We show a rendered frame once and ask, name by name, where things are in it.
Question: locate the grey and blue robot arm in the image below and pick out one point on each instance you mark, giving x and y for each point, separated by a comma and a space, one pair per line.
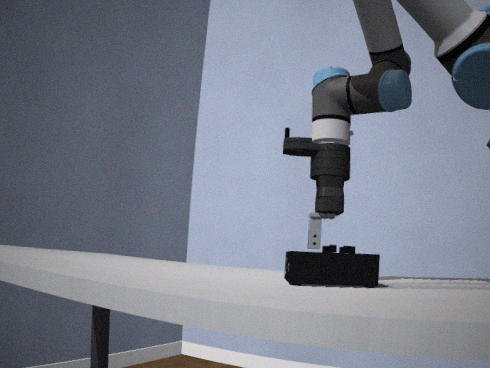
459, 32

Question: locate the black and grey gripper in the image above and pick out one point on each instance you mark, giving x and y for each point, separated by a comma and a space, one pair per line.
329, 150

